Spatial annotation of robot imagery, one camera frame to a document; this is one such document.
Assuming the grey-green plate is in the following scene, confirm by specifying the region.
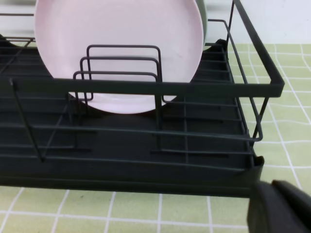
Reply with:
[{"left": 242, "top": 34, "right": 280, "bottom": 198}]
[{"left": 195, "top": 0, "right": 208, "bottom": 50}]

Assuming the pink plate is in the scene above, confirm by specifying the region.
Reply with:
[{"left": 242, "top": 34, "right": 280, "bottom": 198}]
[{"left": 35, "top": 0, "right": 205, "bottom": 115}]

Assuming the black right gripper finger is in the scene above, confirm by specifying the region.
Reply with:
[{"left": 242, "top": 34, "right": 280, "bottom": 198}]
[{"left": 247, "top": 180, "right": 311, "bottom": 233}]

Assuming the black wire dish rack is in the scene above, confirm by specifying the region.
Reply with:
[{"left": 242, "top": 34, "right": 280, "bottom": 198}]
[{"left": 0, "top": 0, "right": 284, "bottom": 197}]

